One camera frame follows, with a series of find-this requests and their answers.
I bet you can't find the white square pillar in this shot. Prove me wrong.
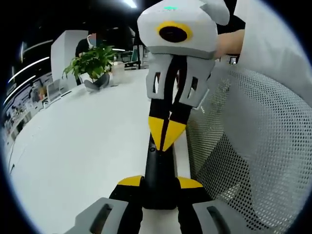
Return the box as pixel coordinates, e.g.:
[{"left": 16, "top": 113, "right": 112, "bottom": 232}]
[{"left": 50, "top": 29, "right": 89, "bottom": 86}]

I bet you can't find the clear plastic cup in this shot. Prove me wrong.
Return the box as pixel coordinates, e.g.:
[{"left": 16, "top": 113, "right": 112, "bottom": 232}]
[{"left": 111, "top": 61, "right": 125, "bottom": 85}]

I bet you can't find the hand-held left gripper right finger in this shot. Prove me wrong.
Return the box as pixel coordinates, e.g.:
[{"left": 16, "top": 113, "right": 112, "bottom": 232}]
[{"left": 175, "top": 176, "right": 248, "bottom": 234}]

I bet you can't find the black remote control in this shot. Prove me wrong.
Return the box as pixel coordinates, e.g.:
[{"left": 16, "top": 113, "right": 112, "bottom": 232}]
[{"left": 142, "top": 134, "right": 181, "bottom": 211}]

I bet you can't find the person's white shirt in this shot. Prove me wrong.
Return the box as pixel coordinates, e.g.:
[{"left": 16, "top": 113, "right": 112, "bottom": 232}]
[{"left": 229, "top": 0, "right": 309, "bottom": 103}]

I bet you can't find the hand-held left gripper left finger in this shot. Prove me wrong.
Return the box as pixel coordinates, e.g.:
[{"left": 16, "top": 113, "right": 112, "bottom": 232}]
[{"left": 63, "top": 175, "right": 145, "bottom": 234}]

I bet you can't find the white office chair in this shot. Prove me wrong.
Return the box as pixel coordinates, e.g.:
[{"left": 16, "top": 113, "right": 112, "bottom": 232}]
[{"left": 45, "top": 78, "right": 62, "bottom": 102}]

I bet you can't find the grey curved object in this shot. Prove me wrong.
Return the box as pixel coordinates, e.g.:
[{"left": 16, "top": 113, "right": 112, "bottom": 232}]
[{"left": 84, "top": 73, "right": 111, "bottom": 92}]

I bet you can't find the green potted plant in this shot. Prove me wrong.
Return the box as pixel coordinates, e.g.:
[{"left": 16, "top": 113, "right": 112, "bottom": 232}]
[{"left": 62, "top": 45, "right": 117, "bottom": 85}]

